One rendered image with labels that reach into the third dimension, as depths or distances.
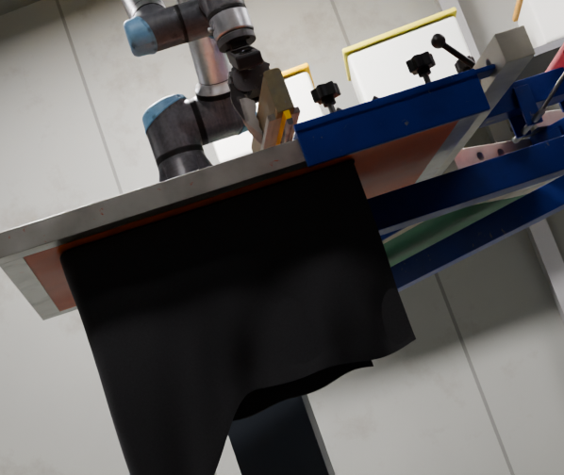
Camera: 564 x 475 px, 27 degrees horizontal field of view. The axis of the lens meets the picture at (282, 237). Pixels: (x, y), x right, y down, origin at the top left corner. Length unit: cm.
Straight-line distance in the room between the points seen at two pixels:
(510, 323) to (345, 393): 77
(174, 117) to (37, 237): 105
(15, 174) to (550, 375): 256
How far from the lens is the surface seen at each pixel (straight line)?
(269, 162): 177
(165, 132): 274
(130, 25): 226
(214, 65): 271
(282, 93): 190
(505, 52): 184
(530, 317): 515
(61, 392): 533
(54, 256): 184
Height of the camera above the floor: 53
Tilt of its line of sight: 11 degrees up
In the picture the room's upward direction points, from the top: 20 degrees counter-clockwise
